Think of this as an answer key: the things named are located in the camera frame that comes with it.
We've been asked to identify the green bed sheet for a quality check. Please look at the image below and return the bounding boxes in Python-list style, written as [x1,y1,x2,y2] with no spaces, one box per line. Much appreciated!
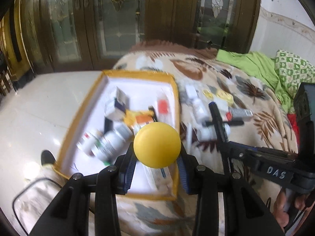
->
[216,49,295,113]

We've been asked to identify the black marker green cap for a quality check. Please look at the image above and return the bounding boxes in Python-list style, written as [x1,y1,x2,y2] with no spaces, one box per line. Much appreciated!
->
[103,117,113,164]

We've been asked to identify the white slim tube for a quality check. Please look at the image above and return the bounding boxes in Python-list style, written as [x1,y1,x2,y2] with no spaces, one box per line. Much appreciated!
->
[186,123,193,152]

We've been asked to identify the black cable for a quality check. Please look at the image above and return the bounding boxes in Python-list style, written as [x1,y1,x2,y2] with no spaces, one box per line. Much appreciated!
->
[12,177,62,234]

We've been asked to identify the white blue ointment box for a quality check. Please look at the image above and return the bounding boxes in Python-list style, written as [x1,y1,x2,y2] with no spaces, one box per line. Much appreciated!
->
[132,113,173,192]

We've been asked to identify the white square plastic case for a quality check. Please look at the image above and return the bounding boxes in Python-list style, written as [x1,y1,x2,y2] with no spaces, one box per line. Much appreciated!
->
[208,99,229,119]

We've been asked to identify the silver red small box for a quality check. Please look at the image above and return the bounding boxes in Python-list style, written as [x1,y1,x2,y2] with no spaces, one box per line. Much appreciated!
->
[225,108,254,121]

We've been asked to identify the yellow cream jar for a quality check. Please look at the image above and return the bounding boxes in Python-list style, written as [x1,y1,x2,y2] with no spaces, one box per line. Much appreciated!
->
[133,122,182,169]

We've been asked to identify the black shoe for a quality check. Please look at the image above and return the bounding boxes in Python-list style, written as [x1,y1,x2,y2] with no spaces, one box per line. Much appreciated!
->
[41,150,56,167]

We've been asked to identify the wooden glass wardrobe doors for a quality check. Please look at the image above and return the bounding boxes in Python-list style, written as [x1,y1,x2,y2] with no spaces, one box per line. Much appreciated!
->
[1,0,260,77]

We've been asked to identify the yellow taped white tray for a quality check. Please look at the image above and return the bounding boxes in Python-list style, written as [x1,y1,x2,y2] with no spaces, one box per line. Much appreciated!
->
[53,70,181,200]

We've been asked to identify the green patterned pillow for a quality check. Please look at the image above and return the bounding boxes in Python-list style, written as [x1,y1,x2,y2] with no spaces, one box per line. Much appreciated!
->
[274,50,315,99]

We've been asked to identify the leaf pattern beige blanket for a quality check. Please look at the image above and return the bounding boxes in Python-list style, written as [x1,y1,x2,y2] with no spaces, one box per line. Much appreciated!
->
[114,40,298,235]

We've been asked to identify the large white medicine bottle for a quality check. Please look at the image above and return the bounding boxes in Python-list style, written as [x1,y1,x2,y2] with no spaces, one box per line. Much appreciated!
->
[77,123,133,164]

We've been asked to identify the black marker blue cap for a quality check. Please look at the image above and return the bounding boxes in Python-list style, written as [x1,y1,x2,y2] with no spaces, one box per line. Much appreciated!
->
[208,102,233,175]

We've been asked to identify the red quilted cushion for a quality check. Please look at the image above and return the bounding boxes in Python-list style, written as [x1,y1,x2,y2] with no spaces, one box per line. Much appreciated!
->
[287,113,299,135]

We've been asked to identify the white nasal spray bottle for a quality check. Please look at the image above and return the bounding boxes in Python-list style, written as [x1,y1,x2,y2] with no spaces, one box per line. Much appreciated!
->
[196,125,217,142]

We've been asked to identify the yellow snack packet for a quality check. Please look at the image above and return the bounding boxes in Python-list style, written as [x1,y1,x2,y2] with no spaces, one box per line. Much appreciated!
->
[123,110,154,127]

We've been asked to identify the person right hand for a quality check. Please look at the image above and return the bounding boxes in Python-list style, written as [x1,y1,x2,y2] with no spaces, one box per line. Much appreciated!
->
[273,189,314,235]

